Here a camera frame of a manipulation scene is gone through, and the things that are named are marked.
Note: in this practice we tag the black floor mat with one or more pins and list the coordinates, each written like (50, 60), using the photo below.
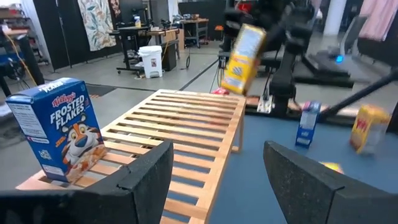
(99, 89)

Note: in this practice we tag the wooden slatted shelf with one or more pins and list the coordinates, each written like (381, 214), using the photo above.
(227, 149)

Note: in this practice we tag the black rolling desk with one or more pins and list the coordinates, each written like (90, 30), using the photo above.
(127, 46)

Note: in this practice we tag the black partition panel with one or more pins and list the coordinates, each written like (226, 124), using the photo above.
(62, 31)

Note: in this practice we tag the white pillar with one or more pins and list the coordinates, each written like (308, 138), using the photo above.
(334, 15)

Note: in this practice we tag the wooden top workbench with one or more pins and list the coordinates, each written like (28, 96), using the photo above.
(194, 21)

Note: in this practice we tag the Frosted Flakes cereal box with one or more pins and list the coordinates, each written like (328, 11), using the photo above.
(306, 130)
(62, 124)

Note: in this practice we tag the wooden desk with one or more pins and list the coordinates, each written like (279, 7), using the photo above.
(164, 34)

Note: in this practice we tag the grey office chair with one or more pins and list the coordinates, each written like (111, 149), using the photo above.
(353, 34)

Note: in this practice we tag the black legged desk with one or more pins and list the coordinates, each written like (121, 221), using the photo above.
(32, 62)

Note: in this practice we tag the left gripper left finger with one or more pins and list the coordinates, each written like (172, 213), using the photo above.
(140, 193)

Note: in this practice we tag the plastic bottle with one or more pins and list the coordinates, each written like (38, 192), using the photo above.
(137, 22)

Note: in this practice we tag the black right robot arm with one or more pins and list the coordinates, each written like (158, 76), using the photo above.
(281, 84)

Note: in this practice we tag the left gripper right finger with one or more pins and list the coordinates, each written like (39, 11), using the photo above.
(311, 199)

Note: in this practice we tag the white trash bin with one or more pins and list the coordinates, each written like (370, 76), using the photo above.
(150, 62)

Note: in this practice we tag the black machine with blue light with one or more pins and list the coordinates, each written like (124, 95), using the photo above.
(320, 74)

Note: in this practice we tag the Corn Pops cereal box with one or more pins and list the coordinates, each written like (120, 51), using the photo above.
(242, 62)
(332, 166)
(367, 127)

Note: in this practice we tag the Froot Loops cereal box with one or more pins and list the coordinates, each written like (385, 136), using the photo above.
(220, 91)

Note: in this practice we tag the black diagonal frame strut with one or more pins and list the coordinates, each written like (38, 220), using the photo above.
(357, 96)

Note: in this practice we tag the floral patterned curtain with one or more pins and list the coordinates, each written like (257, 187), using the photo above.
(96, 25)

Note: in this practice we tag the pink hanging cloth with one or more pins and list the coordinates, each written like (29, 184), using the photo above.
(376, 18)

